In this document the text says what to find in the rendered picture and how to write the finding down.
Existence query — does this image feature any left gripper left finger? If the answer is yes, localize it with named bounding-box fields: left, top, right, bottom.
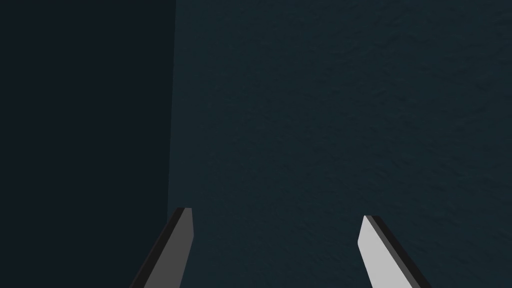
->
left=129, top=206, right=195, bottom=288

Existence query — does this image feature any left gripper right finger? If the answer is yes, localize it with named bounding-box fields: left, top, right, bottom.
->
left=357, top=214, right=433, bottom=288

